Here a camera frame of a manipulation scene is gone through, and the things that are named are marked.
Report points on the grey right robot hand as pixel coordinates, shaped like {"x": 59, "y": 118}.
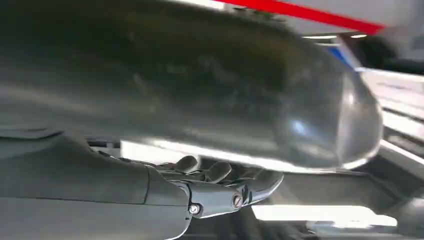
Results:
{"x": 165, "y": 82}

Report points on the red barrier belt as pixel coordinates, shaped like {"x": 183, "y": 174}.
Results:
{"x": 308, "y": 14}

